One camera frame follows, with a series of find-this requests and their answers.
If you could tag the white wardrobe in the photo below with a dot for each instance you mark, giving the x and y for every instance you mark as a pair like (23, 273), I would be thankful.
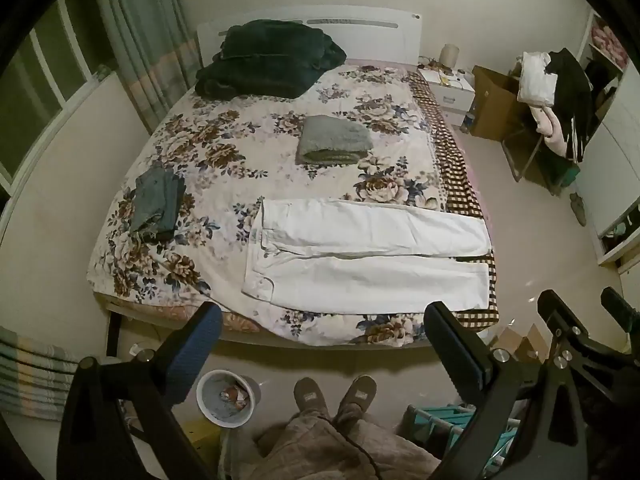
(610, 170)

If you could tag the white garment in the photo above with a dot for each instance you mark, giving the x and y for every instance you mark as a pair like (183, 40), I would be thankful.
(535, 80)

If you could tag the pink bedding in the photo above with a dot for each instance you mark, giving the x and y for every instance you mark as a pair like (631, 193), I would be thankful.
(607, 40)

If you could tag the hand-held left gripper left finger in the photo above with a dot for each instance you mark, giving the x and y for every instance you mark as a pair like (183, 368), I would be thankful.
(197, 355)

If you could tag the white trash bin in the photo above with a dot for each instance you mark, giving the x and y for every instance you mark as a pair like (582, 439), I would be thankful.
(215, 400)

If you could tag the grey slipper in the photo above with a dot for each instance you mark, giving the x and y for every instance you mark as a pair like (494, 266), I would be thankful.
(310, 395)
(357, 392)

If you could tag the bed with floral sheet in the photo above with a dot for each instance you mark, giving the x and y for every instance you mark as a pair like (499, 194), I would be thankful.
(240, 170)

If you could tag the plastic bottle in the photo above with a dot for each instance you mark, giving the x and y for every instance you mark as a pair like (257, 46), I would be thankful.
(467, 122)

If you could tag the pink garment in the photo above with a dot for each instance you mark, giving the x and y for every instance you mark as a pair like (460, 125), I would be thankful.
(552, 130)

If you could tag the grey folded blanket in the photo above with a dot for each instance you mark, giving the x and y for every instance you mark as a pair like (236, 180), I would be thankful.
(332, 137)

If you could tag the folding chair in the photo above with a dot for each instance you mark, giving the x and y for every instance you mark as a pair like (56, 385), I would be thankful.
(520, 155)

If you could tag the white pants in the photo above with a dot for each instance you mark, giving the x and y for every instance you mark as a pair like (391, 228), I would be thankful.
(350, 275)

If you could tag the teal drying rack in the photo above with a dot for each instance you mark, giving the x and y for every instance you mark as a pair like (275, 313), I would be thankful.
(440, 425)

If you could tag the black garment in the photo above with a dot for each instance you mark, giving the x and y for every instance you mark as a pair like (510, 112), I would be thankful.
(570, 90)

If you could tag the green striped curtain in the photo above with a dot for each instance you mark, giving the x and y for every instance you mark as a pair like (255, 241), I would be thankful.
(145, 50)

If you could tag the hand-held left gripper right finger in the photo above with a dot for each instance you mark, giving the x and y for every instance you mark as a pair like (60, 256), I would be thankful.
(450, 345)

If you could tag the dark slipper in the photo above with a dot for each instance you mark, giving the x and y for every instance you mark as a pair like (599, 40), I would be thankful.
(577, 207)

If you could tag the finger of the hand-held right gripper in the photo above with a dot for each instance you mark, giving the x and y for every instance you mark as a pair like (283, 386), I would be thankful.
(622, 310)
(555, 310)

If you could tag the small cardboard box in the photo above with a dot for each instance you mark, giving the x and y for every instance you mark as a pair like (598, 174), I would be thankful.
(525, 347)

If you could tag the large cardboard box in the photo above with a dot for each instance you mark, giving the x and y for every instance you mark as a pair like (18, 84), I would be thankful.
(492, 105)

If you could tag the person's legs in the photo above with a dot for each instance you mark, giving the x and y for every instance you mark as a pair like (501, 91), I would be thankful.
(310, 450)

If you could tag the striped cloth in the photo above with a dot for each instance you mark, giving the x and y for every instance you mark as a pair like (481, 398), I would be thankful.
(35, 375)

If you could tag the yellow box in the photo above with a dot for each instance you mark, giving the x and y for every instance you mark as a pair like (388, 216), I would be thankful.
(202, 440)

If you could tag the dark green blanket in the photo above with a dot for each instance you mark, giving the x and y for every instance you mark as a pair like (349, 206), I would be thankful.
(265, 60)

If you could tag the window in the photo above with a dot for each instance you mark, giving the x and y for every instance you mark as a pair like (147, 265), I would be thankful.
(45, 70)

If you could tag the folded blue jeans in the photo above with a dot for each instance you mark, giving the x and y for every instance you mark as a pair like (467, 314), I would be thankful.
(155, 200)

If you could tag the white nightstand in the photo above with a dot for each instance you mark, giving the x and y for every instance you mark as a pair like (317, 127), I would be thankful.
(450, 100)

